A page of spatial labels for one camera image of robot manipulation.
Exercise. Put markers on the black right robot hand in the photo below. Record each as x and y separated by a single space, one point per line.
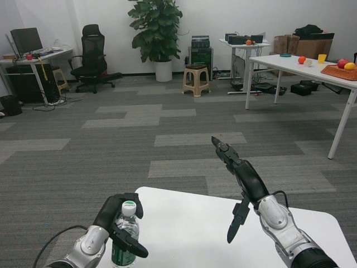
251 180

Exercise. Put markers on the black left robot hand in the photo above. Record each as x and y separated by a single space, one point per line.
107 212

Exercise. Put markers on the clear water bottle white cap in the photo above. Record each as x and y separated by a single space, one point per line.
129 208

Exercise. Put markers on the flat black equipment on floor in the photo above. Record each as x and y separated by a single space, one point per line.
266 88

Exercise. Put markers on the black case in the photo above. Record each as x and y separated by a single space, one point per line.
299 89
312 84

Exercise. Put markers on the large white table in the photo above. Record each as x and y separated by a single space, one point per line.
279 64

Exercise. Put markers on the white power strip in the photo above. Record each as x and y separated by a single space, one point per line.
55 102

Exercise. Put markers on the beige plastic stool dark seat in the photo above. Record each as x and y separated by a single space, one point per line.
195 67

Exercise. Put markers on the teal plate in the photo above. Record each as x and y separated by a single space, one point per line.
285 55

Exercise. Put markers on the white cup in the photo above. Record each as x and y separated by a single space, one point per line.
308 63

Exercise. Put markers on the orange fruit beside white cup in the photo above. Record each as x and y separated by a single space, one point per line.
301 60

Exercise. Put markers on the black green equipment cabinet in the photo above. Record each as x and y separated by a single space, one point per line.
200 57

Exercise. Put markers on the small white standing desk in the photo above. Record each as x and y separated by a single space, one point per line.
240 44

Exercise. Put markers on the orange woven tray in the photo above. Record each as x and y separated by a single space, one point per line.
336 72

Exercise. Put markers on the brown paper bag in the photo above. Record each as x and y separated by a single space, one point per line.
293 44
280 44

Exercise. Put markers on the yellow cup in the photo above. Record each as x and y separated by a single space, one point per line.
322 59

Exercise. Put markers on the wide black box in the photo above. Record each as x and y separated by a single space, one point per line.
238 40

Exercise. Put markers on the small black box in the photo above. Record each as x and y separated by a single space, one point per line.
256 39

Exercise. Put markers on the black waste bin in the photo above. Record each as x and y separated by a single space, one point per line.
11 105

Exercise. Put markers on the large cardboard box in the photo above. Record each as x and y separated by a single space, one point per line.
312 48

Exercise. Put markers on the black device on cabinet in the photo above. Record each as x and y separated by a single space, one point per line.
200 41

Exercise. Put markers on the large red apple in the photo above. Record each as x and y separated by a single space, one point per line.
342 62

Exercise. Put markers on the yellow fruit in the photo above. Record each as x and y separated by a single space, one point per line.
350 66

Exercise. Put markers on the black cabinet under desk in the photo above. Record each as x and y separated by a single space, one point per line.
23 85

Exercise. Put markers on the black cloth bundle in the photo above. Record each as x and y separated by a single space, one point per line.
309 29

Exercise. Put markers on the black mesh office chair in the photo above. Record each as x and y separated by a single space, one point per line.
93 46

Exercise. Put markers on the white office desk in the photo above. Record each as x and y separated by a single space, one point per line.
47 55

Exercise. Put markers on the green plant in white pot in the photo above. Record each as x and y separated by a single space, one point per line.
157 30

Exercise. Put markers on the black computer monitor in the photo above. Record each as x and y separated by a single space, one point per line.
26 40

